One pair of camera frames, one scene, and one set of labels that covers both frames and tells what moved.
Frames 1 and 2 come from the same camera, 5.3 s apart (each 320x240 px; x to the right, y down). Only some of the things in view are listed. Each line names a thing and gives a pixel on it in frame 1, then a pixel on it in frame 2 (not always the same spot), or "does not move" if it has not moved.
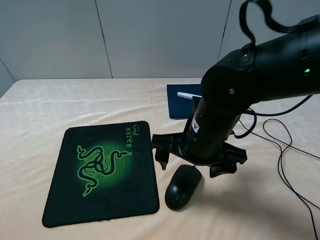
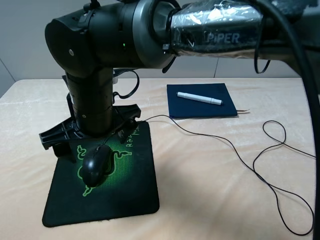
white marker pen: [187, 95] does not move
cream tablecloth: [274, 194] does not move
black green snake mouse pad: [105, 171] does not move
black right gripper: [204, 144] -> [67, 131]
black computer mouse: [182, 186] -> [96, 165]
